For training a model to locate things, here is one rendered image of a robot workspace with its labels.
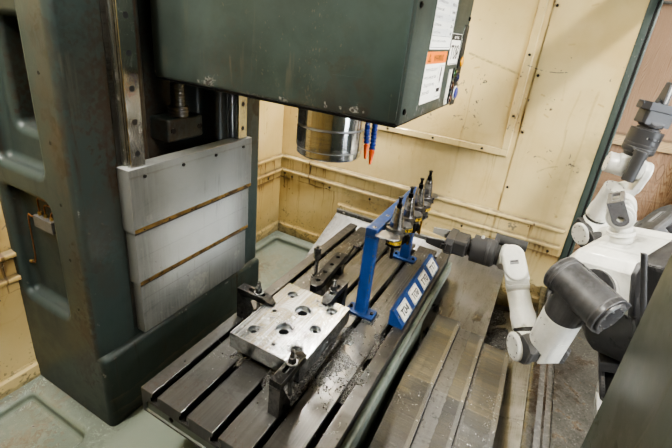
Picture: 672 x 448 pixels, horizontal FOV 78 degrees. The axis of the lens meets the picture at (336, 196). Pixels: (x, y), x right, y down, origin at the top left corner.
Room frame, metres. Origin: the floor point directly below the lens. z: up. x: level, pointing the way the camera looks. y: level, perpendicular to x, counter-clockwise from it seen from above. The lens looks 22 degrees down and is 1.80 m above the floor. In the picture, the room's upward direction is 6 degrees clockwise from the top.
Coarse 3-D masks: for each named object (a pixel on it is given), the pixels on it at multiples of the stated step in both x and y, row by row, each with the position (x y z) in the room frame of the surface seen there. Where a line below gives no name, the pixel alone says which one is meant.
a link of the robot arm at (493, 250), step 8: (488, 240) 1.16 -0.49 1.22; (496, 240) 1.17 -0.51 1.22; (504, 240) 1.17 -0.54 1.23; (512, 240) 1.16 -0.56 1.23; (520, 240) 1.16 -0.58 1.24; (488, 248) 1.14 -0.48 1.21; (496, 248) 1.14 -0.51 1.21; (488, 256) 1.12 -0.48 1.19; (496, 256) 1.13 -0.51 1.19; (488, 264) 1.13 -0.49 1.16; (496, 264) 1.13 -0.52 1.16
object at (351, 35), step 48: (192, 0) 0.99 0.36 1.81; (240, 0) 0.93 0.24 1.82; (288, 0) 0.88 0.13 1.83; (336, 0) 0.84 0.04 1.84; (384, 0) 0.79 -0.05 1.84; (432, 0) 0.85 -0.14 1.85; (192, 48) 1.00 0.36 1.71; (240, 48) 0.93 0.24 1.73; (288, 48) 0.88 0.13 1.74; (336, 48) 0.83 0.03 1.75; (384, 48) 0.79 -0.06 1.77; (288, 96) 0.88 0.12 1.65; (336, 96) 0.83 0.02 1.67; (384, 96) 0.78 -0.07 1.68
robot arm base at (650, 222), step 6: (654, 210) 1.12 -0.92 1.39; (660, 210) 1.10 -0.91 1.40; (666, 210) 1.08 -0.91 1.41; (648, 216) 1.11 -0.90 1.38; (654, 216) 1.09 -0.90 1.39; (660, 216) 1.07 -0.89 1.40; (666, 216) 1.05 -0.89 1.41; (642, 222) 1.10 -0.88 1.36; (648, 222) 1.08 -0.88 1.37; (654, 222) 1.06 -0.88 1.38; (660, 222) 1.04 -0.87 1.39; (666, 222) 1.03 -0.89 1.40; (648, 228) 1.05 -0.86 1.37; (654, 228) 1.03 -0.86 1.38; (660, 228) 1.03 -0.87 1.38
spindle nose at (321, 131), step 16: (304, 112) 0.92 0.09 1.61; (304, 128) 0.92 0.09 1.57; (320, 128) 0.89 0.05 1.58; (336, 128) 0.89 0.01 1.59; (352, 128) 0.91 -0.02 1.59; (304, 144) 0.91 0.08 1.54; (320, 144) 0.89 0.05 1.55; (336, 144) 0.89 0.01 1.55; (352, 144) 0.91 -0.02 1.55; (320, 160) 0.90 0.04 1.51; (336, 160) 0.90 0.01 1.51; (352, 160) 0.92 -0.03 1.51
